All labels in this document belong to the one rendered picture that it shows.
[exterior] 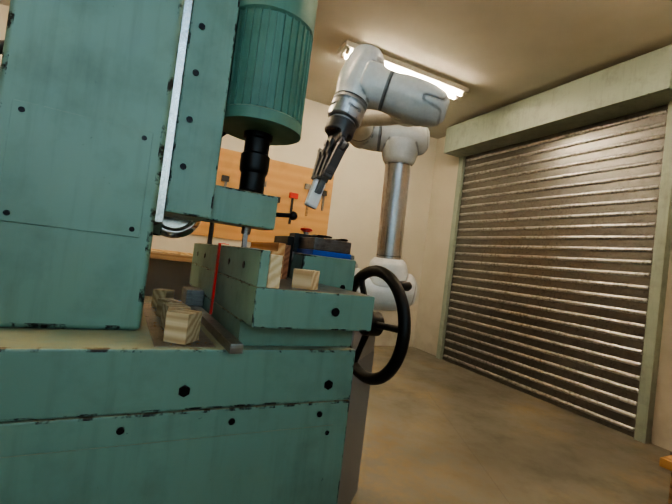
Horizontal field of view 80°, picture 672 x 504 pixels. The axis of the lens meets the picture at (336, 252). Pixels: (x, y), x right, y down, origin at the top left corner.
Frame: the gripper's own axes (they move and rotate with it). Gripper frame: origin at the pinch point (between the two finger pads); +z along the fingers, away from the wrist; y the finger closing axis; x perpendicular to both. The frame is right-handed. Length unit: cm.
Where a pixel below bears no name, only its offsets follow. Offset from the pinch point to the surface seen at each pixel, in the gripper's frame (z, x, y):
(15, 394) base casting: 49, -38, 29
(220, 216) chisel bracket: 16.1, -20.7, 10.8
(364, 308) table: 23.6, 2.8, 32.9
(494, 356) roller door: 7, 304, -175
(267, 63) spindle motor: -13.7, -24.6, 15.6
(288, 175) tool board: -100, 87, -316
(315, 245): 13.2, 1.1, 8.8
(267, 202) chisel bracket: 9.6, -13.2, 10.8
